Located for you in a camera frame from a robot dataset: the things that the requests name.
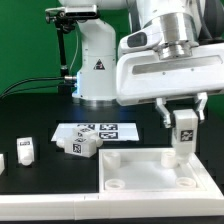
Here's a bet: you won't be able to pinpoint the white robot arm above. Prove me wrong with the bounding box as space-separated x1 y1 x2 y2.
59 0 224 125

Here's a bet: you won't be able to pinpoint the black cables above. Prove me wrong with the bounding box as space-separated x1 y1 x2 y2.
0 75 78 100

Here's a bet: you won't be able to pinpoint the black camera on stand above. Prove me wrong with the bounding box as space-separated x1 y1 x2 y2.
45 5 99 95

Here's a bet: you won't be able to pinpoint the white L-shaped fence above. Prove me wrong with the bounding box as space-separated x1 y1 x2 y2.
0 194 224 221

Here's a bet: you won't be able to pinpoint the white square tabletop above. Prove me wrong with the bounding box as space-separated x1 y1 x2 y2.
99 148 224 200

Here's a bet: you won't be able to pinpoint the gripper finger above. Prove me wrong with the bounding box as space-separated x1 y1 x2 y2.
194 92 208 123
155 98 172 128

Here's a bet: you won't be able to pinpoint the white block left edge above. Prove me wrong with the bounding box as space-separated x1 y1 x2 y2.
0 154 5 175

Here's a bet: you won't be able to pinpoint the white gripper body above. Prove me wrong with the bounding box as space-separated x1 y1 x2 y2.
116 34 224 106

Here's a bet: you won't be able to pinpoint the white tag base sheet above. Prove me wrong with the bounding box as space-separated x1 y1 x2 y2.
51 123 139 141

